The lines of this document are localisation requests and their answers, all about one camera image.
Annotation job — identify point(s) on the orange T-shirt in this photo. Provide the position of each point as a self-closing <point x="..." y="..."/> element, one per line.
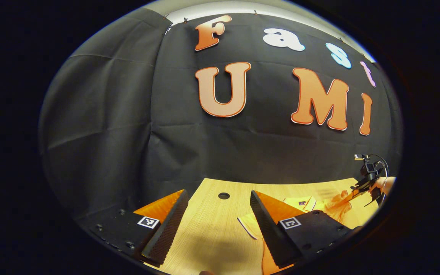
<point x="330" y="211"/>

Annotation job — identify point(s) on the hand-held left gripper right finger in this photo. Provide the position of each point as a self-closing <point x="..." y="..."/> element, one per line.
<point x="271" y="236"/>

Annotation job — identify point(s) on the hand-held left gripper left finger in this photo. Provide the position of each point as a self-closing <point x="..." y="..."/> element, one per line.
<point x="166" y="233"/>

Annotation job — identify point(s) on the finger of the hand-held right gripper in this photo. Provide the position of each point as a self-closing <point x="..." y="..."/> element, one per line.
<point x="349" y="194"/>

